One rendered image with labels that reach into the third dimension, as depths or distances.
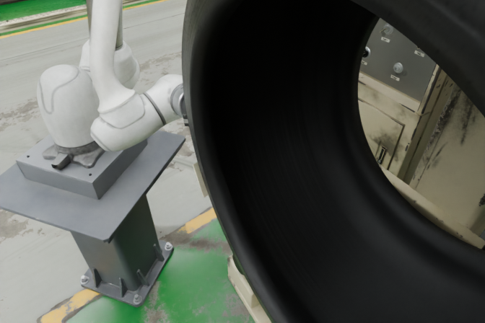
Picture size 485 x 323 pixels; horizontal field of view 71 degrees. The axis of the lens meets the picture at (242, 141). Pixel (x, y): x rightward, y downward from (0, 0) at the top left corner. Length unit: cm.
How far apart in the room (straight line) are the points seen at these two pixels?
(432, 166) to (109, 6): 75
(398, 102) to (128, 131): 78
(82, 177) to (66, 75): 30
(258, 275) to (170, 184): 158
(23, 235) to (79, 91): 118
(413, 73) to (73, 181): 107
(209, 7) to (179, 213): 163
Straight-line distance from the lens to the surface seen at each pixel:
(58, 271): 188
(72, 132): 112
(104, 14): 86
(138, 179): 117
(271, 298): 52
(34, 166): 124
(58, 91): 107
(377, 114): 119
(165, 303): 164
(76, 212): 114
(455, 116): 66
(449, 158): 69
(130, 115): 86
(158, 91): 89
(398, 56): 116
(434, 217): 73
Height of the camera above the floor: 145
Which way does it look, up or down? 39 degrees down
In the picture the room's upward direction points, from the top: straight up
